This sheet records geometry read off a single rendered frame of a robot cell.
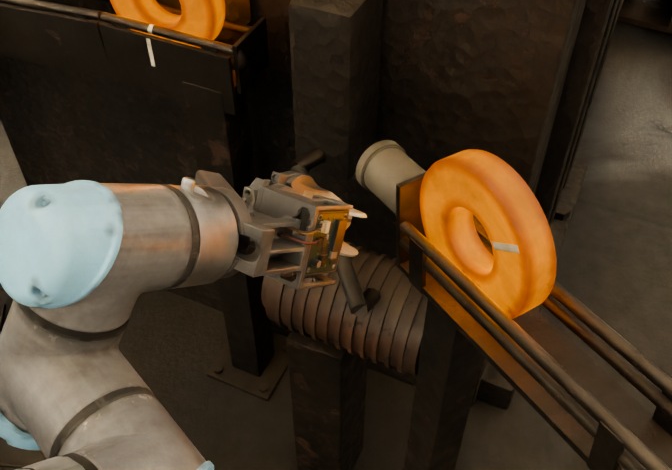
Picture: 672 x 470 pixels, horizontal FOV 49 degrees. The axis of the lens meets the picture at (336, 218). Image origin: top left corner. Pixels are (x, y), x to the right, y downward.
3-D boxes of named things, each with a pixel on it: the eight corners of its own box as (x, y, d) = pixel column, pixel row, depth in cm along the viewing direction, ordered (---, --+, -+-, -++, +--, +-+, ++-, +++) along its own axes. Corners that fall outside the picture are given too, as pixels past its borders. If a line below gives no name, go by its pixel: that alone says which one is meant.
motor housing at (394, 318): (310, 416, 132) (300, 204, 94) (426, 465, 126) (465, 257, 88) (276, 480, 124) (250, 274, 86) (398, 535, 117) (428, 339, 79)
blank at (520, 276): (472, 293, 76) (446, 306, 75) (429, 150, 73) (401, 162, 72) (577, 320, 62) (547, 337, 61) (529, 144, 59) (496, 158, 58)
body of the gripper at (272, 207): (338, 286, 64) (244, 303, 54) (265, 255, 68) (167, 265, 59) (358, 201, 62) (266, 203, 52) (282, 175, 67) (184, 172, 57)
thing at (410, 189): (452, 239, 79) (458, 158, 72) (456, 242, 79) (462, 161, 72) (395, 266, 77) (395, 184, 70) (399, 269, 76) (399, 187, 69)
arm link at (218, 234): (121, 269, 55) (140, 163, 54) (168, 264, 59) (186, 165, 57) (189, 304, 51) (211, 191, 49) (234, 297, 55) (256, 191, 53)
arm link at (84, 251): (-32, 268, 47) (7, 153, 44) (110, 256, 56) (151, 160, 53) (29, 348, 43) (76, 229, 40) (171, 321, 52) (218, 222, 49)
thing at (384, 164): (400, 176, 83) (400, 131, 79) (449, 218, 77) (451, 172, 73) (355, 194, 81) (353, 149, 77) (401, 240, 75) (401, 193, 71)
